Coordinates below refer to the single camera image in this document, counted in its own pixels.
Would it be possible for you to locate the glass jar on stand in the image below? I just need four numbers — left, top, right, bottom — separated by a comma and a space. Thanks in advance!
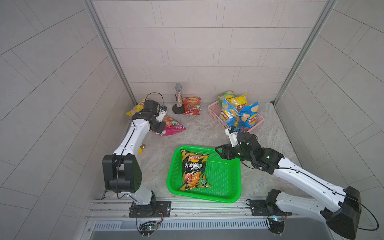
172, 83, 185, 115

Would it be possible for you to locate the green cucumber chips bag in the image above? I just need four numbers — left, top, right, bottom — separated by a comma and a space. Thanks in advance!
218, 91, 236, 106

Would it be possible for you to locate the circuit board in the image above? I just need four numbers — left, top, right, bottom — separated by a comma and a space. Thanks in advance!
137, 221, 160, 238
267, 218, 285, 235

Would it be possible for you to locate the light blue chips bag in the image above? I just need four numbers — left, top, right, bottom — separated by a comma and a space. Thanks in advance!
219, 99, 240, 128

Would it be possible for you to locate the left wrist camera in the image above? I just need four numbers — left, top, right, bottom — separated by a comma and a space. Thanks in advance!
156, 106, 167, 122

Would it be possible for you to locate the aluminium rail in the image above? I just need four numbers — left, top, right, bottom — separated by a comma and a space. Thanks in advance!
80, 194, 326, 222

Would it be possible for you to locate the black orange snack bag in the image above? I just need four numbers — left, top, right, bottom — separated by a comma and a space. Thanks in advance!
180, 149, 211, 192

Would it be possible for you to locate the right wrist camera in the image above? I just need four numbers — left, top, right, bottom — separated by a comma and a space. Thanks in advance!
225, 126, 238, 147

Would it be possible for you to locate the pink chips bag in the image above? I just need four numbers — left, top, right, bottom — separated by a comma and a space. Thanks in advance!
156, 115, 187, 136

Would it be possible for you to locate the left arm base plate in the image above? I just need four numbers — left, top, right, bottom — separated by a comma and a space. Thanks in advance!
129, 201, 172, 218

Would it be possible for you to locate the right circuit board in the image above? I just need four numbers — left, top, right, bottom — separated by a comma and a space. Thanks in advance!
267, 218, 285, 235

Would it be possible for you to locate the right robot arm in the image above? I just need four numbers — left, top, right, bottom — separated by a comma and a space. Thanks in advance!
215, 132, 362, 240

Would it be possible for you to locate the pink plastic basket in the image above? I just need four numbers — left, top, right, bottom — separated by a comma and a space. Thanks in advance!
207, 100, 265, 133

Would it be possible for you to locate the red chips bag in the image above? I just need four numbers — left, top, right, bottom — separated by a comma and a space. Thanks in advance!
183, 97, 201, 115

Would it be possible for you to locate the left circuit board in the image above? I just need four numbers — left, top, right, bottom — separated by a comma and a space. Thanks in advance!
137, 221, 160, 238

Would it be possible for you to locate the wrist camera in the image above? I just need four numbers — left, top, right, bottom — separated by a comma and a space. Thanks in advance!
156, 106, 167, 122
225, 126, 238, 147

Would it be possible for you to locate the green plastic basket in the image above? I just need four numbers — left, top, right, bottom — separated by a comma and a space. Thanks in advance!
167, 146, 242, 203

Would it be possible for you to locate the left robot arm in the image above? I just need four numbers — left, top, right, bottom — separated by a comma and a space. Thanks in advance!
102, 100, 167, 216

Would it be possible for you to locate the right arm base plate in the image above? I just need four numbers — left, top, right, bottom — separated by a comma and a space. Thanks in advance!
246, 199, 292, 217

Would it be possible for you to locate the yellow chips bag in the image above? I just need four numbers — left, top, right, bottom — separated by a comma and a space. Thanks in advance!
126, 98, 147, 117
228, 94, 248, 111

